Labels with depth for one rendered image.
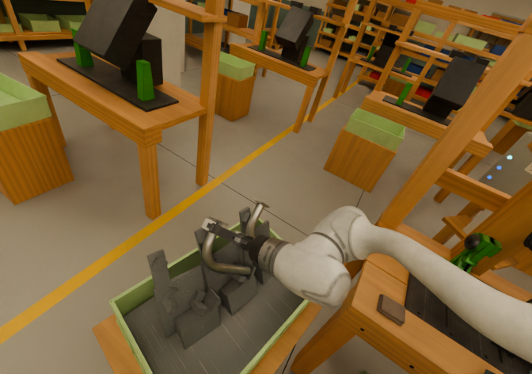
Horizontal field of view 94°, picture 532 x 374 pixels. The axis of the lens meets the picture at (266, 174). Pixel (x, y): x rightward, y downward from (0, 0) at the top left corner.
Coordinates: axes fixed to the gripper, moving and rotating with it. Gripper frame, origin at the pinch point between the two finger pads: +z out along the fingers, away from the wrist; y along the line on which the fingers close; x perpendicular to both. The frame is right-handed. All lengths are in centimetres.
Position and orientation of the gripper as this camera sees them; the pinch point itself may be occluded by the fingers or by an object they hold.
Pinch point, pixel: (222, 230)
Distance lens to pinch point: 81.2
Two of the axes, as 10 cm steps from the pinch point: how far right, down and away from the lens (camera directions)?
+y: -5.8, -4.3, -6.9
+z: -7.1, -1.4, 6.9
